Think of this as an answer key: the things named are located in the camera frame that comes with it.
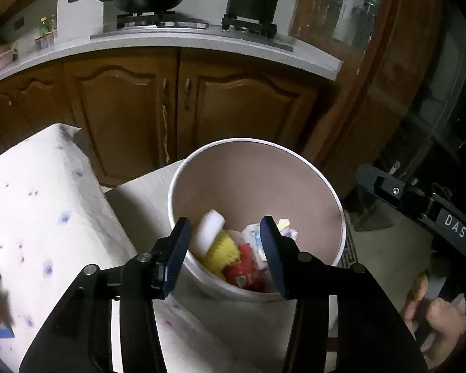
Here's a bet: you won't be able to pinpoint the gas stove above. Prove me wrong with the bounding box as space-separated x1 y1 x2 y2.
90 12 296 53

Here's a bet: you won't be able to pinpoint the blue and white packet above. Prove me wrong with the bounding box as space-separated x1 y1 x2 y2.
241 223 268 270

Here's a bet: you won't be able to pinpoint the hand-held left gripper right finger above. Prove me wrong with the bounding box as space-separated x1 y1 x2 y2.
259 215 430 373

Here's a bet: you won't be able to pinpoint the white foam fruit net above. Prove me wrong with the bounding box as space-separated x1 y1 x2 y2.
189 209 226 259

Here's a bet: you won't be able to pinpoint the yellow foam fruit net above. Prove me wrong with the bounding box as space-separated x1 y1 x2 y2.
202 230 242 280

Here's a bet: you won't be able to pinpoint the pink and white bin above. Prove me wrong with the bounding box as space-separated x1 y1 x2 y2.
167 137 347 304

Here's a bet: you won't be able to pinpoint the floral white tablecloth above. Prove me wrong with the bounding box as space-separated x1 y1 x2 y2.
0 123 140 373

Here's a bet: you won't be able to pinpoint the wooden glass door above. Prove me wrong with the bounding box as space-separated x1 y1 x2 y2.
291 0 466 203

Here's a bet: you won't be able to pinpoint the red snack packet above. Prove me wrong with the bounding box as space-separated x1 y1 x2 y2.
222 243 270 290

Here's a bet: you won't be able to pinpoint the wooden lower cabinets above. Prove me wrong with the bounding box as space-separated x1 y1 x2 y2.
0 47 335 199

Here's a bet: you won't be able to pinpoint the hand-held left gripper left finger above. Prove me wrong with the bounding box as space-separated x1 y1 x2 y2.
19 217 192 373

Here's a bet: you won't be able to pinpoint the grey kitchen countertop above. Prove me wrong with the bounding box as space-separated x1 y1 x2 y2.
0 27 342 90

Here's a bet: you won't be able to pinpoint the person's right hand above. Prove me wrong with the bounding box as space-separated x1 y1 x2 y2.
402 274 466 370

